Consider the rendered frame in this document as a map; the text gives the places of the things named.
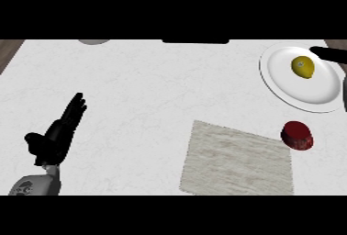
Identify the beige woven placemat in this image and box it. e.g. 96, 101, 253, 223
178, 119, 296, 196

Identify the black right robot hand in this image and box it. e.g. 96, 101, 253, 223
309, 45, 347, 113

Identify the dark red can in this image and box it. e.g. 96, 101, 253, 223
280, 120, 315, 151

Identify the white round plate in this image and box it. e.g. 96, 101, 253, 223
257, 41, 347, 114

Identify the yellow lemon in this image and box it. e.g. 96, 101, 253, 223
290, 55, 318, 80

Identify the grey round object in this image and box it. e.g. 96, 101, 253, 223
77, 39, 113, 46

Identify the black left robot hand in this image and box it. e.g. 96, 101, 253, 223
24, 92, 89, 167

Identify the black flat appliance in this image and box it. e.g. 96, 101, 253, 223
161, 39, 232, 45

